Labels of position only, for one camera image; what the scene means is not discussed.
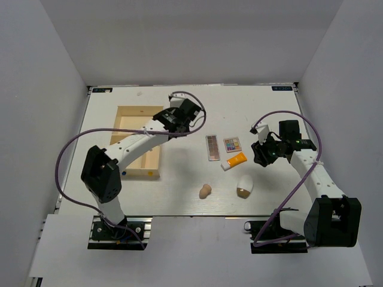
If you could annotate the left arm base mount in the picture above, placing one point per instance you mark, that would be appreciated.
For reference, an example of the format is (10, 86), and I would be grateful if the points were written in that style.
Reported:
(105, 237)

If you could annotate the orange sunscreen tube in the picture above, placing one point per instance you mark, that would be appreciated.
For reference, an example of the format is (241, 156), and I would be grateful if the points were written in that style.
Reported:
(234, 161)

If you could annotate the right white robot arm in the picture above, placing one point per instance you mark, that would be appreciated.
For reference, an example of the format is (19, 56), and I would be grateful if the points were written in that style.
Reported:
(333, 219)

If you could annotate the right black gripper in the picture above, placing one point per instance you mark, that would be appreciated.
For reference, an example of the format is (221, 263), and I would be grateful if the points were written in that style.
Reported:
(260, 155)

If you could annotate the wooden compartment box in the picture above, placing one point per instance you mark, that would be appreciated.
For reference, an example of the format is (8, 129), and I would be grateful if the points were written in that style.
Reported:
(137, 156)

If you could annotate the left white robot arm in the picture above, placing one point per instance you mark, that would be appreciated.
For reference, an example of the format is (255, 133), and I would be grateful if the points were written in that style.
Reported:
(103, 167)

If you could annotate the long brown eyeshadow palette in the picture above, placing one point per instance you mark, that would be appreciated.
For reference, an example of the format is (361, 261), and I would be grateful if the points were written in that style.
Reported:
(212, 148)

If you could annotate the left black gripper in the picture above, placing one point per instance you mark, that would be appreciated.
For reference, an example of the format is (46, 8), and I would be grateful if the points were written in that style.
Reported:
(171, 110)

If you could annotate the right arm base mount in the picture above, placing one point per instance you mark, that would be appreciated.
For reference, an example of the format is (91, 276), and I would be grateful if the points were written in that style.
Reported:
(284, 235)

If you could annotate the beige sponge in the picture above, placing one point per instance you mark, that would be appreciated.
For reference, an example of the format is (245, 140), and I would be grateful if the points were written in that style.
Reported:
(205, 191)

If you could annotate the colourful square eyeshadow palette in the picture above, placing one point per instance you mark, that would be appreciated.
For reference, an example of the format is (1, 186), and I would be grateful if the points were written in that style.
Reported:
(232, 144)

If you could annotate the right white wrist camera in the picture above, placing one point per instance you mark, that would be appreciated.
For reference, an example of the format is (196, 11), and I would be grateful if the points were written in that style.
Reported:
(262, 131)

